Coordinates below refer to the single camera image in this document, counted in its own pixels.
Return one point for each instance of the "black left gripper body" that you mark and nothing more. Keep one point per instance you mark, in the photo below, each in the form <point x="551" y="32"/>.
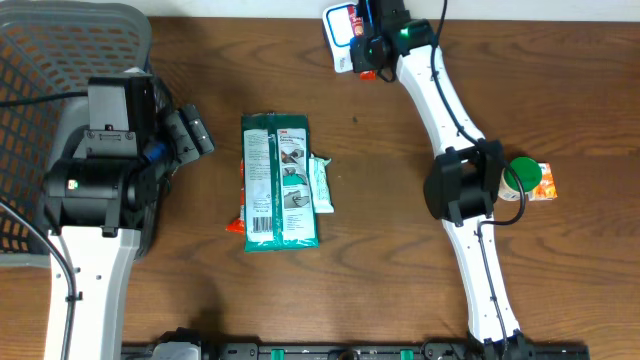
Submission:
<point x="187" y="137"/>

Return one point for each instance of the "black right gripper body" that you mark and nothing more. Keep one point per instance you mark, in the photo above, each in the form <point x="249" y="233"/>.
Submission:
<point x="365" y="55"/>

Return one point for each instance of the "red Nescafe stick sachet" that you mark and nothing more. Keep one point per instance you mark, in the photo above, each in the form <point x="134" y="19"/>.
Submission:
<point x="357" y="26"/>

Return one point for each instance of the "green snack packet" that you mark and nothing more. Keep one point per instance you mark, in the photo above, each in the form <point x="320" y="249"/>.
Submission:
<point x="278" y="205"/>

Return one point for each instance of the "red snack packet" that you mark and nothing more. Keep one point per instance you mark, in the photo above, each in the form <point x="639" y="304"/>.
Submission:
<point x="239" y="224"/>

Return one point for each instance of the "pale green wipes packet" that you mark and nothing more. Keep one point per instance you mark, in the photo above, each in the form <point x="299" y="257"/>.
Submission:
<point x="319" y="185"/>

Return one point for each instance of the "green lid jar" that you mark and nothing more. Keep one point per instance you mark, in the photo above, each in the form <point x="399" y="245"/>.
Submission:
<point x="529" y="174"/>

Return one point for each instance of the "small orange carton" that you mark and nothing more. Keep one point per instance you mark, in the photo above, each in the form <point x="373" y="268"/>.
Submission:
<point x="546" y="189"/>

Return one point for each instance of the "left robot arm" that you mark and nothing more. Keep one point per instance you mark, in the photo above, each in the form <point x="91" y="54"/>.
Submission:
<point x="103" y="194"/>

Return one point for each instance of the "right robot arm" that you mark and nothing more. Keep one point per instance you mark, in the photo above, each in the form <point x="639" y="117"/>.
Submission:
<point x="463" y="184"/>

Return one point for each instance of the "white barcode scanner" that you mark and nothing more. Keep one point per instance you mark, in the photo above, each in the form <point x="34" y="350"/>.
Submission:
<point x="339" y="32"/>

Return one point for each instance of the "grey plastic shopping basket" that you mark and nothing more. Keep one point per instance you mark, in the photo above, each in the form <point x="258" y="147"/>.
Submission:
<point x="49" y="51"/>

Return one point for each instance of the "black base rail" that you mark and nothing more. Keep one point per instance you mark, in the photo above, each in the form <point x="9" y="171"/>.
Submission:
<point x="434" y="351"/>

